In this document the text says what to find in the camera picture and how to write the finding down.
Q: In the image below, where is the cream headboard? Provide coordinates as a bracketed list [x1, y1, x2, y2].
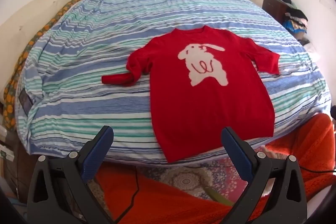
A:
[0, 0, 91, 106]

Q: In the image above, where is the pile of clothes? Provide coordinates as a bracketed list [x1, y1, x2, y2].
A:
[273, 0, 310, 42]

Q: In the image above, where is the green strap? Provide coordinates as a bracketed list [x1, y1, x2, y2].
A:
[202, 186, 234, 207]

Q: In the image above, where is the dark wooden cabinet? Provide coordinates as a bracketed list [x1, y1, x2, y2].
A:
[262, 0, 289, 25]

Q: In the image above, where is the red rabbit sweater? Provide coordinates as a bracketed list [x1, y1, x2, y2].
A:
[101, 25, 281, 164]

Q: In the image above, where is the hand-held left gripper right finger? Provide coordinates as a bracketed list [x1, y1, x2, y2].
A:
[220, 126, 308, 224]

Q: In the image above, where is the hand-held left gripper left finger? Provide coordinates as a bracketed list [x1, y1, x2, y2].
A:
[26, 125, 116, 224]

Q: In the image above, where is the orange floral mattress cover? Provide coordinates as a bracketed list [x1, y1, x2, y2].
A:
[3, 0, 90, 132]

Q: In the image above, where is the black cable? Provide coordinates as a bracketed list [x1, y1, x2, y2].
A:
[299, 165, 336, 174]
[113, 166, 143, 223]

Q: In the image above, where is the striped bed sheet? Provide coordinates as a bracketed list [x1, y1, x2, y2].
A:
[14, 0, 332, 164]

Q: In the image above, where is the patterned floral rug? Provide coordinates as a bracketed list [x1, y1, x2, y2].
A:
[87, 154, 265, 201]

